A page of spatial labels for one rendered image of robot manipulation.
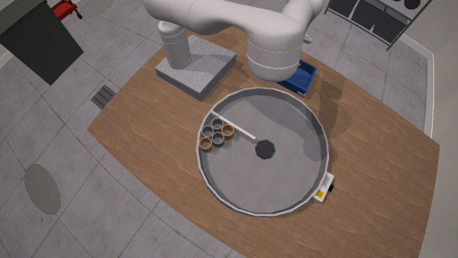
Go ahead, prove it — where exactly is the bronze bushing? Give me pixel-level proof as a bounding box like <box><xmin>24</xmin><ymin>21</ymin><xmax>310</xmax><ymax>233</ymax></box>
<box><xmin>199</xmin><ymin>137</ymin><xmax>213</xmax><ymax>153</ymax></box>
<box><xmin>221</xmin><ymin>124</ymin><xmax>234</xmax><ymax>141</ymax></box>

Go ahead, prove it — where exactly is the blue open crate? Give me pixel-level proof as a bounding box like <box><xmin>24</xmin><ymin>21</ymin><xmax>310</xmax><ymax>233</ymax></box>
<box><xmin>276</xmin><ymin>59</ymin><xmax>317</xmax><ymax>98</ymax></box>

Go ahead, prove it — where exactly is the grey metal ring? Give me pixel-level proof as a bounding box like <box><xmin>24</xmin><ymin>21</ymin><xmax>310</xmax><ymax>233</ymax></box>
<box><xmin>201</xmin><ymin>125</ymin><xmax>214</xmax><ymax>139</ymax></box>
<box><xmin>211</xmin><ymin>118</ymin><xmax>224</xmax><ymax>133</ymax></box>
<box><xmin>211</xmin><ymin>132</ymin><xmax>224</xmax><ymax>147</ymax></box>

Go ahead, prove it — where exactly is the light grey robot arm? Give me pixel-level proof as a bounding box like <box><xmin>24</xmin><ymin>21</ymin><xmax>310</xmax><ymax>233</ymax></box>
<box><xmin>144</xmin><ymin>0</ymin><xmax>324</xmax><ymax>82</ymax></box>

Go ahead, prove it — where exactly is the grey round turntable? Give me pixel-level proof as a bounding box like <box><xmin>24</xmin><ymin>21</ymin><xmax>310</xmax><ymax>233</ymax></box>
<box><xmin>196</xmin><ymin>87</ymin><xmax>334</xmax><ymax>217</ymax></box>

